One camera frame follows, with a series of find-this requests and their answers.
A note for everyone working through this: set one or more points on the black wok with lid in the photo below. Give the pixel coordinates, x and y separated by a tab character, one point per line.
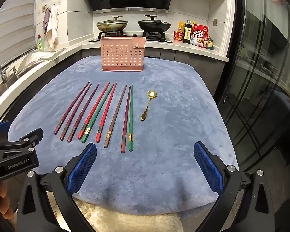
154	25

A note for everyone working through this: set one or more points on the yellow packet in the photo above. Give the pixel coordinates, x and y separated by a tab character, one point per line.
181	26

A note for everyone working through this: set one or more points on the dark soy sauce bottle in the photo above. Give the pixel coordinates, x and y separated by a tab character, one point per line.
187	33

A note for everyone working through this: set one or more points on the beige fluffy rug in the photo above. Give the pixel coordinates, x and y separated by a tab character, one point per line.
125	218

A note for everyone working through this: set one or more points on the brown chopstick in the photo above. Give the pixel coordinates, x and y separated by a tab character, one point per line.
116	116

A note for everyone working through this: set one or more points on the stainless steel sink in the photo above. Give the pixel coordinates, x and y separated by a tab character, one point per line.
12	77

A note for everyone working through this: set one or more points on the glass sliding door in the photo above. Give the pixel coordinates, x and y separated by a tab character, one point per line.
263	77

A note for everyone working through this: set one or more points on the wall outlet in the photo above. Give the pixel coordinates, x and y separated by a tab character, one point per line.
215	22

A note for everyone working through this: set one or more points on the white hanging towel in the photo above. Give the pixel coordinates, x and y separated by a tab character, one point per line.
52	26

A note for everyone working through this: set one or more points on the beige wok with lid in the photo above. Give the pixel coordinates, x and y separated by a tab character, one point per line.
112	25

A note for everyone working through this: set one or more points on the black gas stove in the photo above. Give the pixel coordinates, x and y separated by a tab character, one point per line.
157	36

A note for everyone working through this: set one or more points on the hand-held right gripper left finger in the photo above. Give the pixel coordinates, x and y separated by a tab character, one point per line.
83	166

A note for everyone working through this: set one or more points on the green dish soap bottle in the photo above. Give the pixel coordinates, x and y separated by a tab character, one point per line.
40	44

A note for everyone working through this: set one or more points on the red instant noodle cup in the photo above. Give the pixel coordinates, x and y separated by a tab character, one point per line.
178	36

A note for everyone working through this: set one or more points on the red white cereal bag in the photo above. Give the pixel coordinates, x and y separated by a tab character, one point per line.
199	37

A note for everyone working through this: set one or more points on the clear plastic bag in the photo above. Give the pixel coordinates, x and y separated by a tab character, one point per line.
48	55

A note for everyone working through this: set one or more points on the white window blind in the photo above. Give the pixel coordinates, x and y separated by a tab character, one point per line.
12	17

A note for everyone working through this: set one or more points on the person's left hand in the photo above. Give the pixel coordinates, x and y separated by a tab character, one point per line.
4	198

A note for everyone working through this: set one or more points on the gold flower spoon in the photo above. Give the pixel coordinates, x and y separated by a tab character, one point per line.
147	107

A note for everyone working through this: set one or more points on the purple hanging cloth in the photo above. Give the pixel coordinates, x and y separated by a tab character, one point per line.
46	20

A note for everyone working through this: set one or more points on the green yellow container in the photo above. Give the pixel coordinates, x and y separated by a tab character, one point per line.
209	44

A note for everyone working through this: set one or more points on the red chopstick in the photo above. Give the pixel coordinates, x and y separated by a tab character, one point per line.
106	112
94	109

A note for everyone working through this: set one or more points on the maroon chopstick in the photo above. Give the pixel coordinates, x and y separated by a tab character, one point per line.
83	113
76	112
126	119
72	107

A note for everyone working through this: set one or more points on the pink perforated utensil holder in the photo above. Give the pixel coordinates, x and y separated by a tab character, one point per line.
122	54

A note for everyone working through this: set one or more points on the blue plush mat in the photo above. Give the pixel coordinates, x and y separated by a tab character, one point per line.
159	137

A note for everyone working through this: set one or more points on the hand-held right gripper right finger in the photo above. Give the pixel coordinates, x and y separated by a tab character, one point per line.
207	166

